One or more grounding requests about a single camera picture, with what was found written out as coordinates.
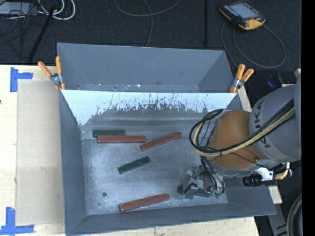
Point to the red-brown flat block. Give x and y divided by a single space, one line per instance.
144 202
161 140
120 138

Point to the black cylinder on white bracket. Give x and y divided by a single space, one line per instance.
251 181

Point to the dark green flat block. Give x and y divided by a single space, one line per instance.
134 165
108 133

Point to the pale wood board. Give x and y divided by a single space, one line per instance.
39 151

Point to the grey metal bin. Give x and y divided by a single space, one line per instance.
160 176

